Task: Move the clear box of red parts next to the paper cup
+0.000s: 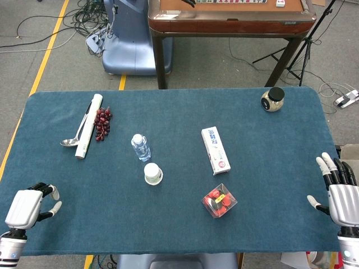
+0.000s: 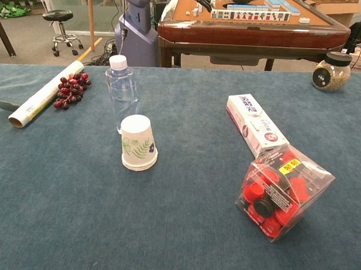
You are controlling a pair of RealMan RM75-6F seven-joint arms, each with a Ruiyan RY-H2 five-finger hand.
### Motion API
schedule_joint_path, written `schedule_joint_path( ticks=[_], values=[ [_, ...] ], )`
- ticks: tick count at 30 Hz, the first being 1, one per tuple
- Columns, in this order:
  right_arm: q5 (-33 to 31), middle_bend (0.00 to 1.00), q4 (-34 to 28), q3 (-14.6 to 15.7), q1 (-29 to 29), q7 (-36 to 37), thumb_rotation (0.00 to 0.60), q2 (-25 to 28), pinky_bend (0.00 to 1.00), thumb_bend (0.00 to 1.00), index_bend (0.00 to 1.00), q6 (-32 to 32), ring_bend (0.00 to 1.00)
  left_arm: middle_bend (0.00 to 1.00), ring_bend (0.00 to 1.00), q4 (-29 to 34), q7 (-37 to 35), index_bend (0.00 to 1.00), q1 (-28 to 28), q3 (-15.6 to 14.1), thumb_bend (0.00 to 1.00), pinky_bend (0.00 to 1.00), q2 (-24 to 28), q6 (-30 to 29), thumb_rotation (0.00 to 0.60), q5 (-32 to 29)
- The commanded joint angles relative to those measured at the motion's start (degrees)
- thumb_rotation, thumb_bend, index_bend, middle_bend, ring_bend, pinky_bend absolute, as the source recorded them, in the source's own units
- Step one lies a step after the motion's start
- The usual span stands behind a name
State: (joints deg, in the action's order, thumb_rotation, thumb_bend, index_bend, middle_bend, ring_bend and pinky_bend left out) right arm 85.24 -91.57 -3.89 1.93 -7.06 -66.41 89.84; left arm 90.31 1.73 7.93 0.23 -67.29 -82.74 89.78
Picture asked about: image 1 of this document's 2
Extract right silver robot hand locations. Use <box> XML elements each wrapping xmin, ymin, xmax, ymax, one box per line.
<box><xmin>306</xmin><ymin>152</ymin><xmax>359</xmax><ymax>228</ymax></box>

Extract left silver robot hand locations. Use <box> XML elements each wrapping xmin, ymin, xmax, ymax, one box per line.
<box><xmin>4</xmin><ymin>182</ymin><xmax>63</xmax><ymax>231</ymax></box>

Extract clear box with red contents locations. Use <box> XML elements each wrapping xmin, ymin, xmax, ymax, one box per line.
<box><xmin>201</xmin><ymin>183</ymin><xmax>238</xmax><ymax>219</ymax></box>

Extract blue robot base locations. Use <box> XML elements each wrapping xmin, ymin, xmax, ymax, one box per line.
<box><xmin>102</xmin><ymin>0</ymin><xmax>173</xmax><ymax>76</ymax></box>

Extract white toothpaste box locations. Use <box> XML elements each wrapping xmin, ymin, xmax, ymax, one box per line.
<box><xmin>201</xmin><ymin>126</ymin><xmax>232</xmax><ymax>176</ymax></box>

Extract white paper sheet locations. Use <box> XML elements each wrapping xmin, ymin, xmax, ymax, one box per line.
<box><xmin>281</xmin><ymin>251</ymin><xmax>319</xmax><ymax>269</ymax></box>

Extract metal spoon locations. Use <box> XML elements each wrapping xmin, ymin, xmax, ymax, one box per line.
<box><xmin>59</xmin><ymin>102</ymin><xmax>93</xmax><ymax>147</ymax></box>

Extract white cling film roll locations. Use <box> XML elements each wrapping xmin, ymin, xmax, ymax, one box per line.
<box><xmin>74</xmin><ymin>93</ymin><xmax>103</xmax><ymax>160</ymax></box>

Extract dark red grape bunch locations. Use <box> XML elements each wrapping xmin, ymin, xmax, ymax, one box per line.
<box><xmin>93</xmin><ymin>106</ymin><xmax>113</xmax><ymax>142</ymax></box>

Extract glass jar with black lid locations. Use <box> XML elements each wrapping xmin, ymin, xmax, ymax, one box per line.
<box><xmin>260</xmin><ymin>86</ymin><xmax>286</xmax><ymax>113</ymax></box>

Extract clear plastic water bottle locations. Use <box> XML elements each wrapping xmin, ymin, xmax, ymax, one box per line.
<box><xmin>131</xmin><ymin>133</ymin><xmax>152</xmax><ymax>163</ymax></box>

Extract upturned white paper cup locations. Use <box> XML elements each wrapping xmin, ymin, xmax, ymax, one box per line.
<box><xmin>144</xmin><ymin>163</ymin><xmax>164</xmax><ymax>186</ymax></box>

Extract blue table cloth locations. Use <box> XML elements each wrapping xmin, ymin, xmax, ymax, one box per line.
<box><xmin>0</xmin><ymin>86</ymin><xmax>342</xmax><ymax>256</ymax></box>

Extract grey-blue robot body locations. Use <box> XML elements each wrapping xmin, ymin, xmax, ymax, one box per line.
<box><xmin>116</xmin><ymin>253</ymin><xmax>238</xmax><ymax>269</ymax></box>

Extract black tripod stand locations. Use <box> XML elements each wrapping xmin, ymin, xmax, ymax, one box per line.
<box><xmin>252</xmin><ymin>0</ymin><xmax>337</xmax><ymax>87</ymax></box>

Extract white power strip with plugs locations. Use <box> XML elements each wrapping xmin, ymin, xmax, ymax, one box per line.
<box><xmin>85</xmin><ymin>26</ymin><xmax>113</xmax><ymax>53</ymax></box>

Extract brown mahjong table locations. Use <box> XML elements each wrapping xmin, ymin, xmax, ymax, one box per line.
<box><xmin>148</xmin><ymin>0</ymin><xmax>317</xmax><ymax>90</ymax></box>

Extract row of mahjong tiles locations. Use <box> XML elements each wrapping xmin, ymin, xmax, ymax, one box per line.
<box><xmin>196</xmin><ymin>0</ymin><xmax>268</xmax><ymax>4</ymax></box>

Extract white power strip with cable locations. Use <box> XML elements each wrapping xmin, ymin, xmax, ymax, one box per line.
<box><xmin>318</xmin><ymin>82</ymin><xmax>359</xmax><ymax>109</ymax></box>

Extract black floor cable bundle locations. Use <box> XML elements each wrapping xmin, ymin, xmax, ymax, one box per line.
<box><xmin>0</xmin><ymin>0</ymin><xmax>113</xmax><ymax>57</ymax></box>

